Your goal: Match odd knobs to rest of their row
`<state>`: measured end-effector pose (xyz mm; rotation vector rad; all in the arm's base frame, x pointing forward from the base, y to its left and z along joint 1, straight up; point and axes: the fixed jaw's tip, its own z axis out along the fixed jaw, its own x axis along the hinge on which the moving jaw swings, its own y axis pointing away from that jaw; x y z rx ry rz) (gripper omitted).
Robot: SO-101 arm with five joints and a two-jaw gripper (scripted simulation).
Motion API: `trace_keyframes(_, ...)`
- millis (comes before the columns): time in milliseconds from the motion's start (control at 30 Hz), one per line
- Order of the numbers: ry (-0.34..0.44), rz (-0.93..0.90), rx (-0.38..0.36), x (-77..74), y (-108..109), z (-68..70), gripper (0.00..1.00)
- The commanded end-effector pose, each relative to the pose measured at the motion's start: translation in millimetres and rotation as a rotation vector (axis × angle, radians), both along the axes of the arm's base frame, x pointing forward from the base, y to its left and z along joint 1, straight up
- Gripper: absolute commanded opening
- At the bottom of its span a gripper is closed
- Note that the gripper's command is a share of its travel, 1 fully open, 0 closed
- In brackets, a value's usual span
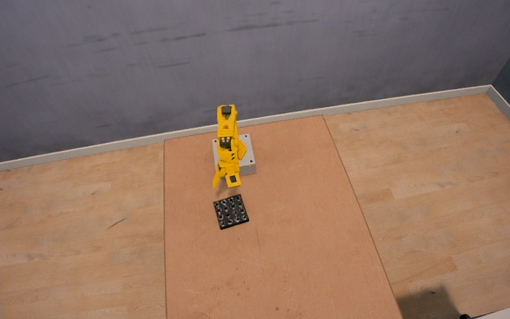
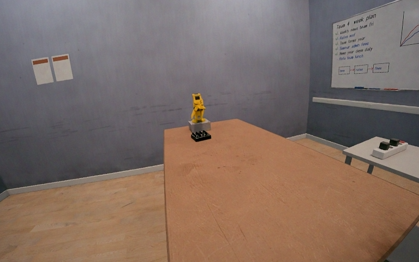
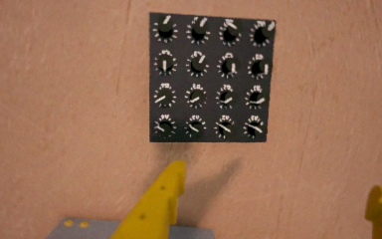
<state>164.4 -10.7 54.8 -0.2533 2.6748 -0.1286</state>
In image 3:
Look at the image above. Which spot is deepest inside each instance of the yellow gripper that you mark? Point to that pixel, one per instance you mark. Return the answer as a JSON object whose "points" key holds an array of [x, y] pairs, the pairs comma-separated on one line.
{"points": [[155, 211]]}

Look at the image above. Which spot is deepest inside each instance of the black knob box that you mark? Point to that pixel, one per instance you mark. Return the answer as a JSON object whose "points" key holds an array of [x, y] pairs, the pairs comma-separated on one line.
{"points": [[211, 86]]}

